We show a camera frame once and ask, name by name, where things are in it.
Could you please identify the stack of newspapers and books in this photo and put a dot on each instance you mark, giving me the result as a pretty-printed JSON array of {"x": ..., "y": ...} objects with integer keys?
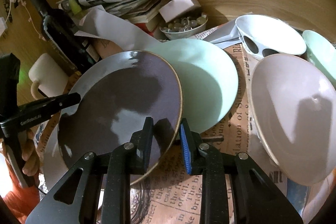
[{"x": 143, "y": 13}]

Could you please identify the dark wine bottle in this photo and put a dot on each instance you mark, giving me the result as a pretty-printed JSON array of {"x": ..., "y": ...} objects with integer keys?
[{"x": 59, "y": 28}]

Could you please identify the small white cardboard box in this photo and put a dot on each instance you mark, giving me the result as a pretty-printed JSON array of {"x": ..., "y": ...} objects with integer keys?
[{"x": 176, "y": 8}]

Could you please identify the grey folded paper sheet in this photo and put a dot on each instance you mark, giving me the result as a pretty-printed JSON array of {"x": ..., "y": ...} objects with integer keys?
[{"x": 101, "y": 24}]

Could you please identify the mint green bowl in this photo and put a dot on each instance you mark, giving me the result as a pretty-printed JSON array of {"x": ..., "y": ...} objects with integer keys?
[{"x": 321, "y": 53}]

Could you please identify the cream ceramic mug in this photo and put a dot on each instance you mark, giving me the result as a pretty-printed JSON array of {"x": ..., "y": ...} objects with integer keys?
[{"x": 48, "y": 77}]

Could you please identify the mint green plate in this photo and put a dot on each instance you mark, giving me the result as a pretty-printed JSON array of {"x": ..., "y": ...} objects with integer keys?
[{"x": 208, "y": 77}]

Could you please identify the person's left hand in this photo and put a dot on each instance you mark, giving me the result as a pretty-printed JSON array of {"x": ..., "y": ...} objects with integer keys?
[{"x": 29, "y": 155}]

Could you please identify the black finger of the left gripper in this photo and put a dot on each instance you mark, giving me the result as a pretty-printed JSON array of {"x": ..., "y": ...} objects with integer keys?
[{"x": 43, "y": 109}]

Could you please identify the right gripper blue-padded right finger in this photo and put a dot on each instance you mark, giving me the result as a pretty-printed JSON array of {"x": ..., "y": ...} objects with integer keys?
[{"x": 203, "y": 159}]

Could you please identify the white bowl with black spots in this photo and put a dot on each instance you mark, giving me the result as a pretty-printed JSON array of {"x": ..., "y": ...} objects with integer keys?
[{"x": 263, "y": 35}]

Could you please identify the dark purple ceramic plate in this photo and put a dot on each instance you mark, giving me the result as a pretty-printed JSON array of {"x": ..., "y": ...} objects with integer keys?
[{"x": 117, "y": 95}]

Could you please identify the white ceramic plate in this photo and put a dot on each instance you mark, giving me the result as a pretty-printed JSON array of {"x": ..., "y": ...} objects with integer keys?
[{"x": 54, "y": 166}]

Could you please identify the small bowl of glass marbles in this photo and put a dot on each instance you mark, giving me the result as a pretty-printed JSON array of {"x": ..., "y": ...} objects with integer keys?
[{"x": 185, "y": 27}]

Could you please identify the large grey-pink bowl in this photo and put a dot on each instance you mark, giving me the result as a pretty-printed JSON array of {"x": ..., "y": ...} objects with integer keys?
[{"x": 293, "y": 105}]

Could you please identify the printed newspaper table covering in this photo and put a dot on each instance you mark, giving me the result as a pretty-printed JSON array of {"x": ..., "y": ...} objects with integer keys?
[{"x": 168, "y": 194}]

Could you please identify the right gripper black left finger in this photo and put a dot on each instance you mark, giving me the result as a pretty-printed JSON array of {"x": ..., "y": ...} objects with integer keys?
[{"x": 126, "y": 160}]

